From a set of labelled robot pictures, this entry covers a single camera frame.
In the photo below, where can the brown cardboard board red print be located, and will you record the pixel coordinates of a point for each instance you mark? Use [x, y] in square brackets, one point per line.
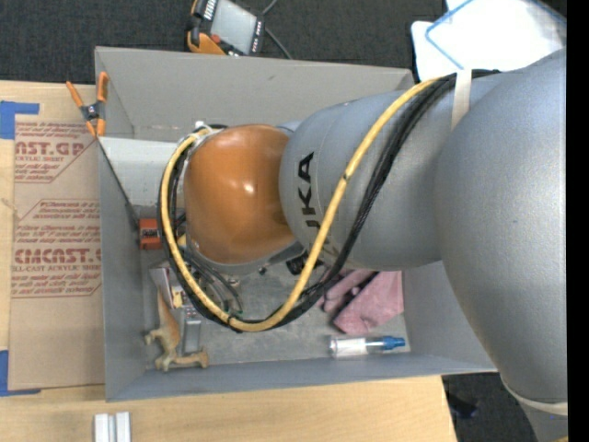
[55, 339]

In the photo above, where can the pink cloth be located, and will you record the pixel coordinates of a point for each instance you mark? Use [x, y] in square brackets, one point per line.
[373, 302]

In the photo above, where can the grey metal bin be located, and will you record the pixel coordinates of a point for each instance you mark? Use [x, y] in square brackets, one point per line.
[276, 85]

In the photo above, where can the tan toy animal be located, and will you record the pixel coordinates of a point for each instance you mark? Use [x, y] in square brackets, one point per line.
[168, 334]

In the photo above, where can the clear tube with blue cap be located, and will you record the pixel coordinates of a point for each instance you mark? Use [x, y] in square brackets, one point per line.
[354, 345]

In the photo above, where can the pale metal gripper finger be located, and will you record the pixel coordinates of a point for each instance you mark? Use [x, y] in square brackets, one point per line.
[164, 282]
[192, 335]

